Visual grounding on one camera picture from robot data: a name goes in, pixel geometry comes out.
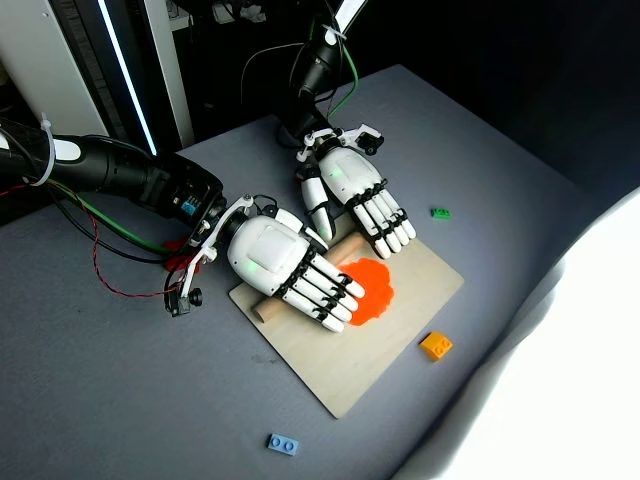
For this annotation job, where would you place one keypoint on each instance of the orange toy brick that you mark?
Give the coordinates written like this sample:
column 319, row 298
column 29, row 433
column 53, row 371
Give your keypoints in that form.
column 436, row 346

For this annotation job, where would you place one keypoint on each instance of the grey table cloth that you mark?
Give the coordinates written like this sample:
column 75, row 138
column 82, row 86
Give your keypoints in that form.
column 125, row 375

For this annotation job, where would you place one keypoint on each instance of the white robot body column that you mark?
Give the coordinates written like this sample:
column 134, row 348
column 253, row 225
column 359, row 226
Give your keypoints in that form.
column 45, row 60

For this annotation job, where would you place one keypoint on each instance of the green toy brick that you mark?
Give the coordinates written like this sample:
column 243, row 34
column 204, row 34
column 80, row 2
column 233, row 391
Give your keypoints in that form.
column 441, row 213

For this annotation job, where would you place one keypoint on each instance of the light wooden board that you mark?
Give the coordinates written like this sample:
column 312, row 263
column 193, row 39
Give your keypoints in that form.
column 350, row 360

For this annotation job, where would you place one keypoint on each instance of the red star toy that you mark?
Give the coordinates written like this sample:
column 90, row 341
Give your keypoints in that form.
column 177, row 246

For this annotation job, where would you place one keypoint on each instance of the orange play dough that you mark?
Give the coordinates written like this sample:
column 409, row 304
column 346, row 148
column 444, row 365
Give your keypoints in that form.
column 372, row 295

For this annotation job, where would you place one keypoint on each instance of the blue toy brick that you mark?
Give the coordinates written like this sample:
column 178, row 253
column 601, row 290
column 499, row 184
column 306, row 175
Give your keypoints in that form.
column 282, row 444

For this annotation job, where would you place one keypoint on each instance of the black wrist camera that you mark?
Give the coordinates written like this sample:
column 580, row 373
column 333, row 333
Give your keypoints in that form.
column 372, row 142
column 182, row 302

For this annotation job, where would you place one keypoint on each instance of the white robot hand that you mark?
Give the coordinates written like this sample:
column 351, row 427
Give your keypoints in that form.
column 270, row 250
column 350, row 175

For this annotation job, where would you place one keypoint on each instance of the white crumpled wad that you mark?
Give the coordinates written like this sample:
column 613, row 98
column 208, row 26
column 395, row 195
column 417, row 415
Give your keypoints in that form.
column 252, row 13

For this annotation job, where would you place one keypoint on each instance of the wooden rolling pin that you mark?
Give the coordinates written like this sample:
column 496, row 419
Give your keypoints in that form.
column 347, row 250

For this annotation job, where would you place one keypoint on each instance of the white zip tie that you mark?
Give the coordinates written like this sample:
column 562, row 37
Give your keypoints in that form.
column 334, row 35
column 50, row 160

